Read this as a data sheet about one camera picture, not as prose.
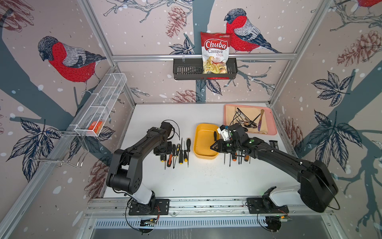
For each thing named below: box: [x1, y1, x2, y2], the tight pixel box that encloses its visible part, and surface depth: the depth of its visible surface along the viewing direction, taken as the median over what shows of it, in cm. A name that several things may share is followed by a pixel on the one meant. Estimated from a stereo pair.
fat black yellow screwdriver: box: [183, 140, 189, 162], surface depth 93 cm
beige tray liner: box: [225, 105, 269, 134], surface depth 113 cm
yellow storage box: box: [192, 122, 220, 160], surface depth 101 cm
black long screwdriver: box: [186, 137, 191, 168], surface depth 97 cm
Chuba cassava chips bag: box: [200, 31, 232, 75], surface depth 85 cm
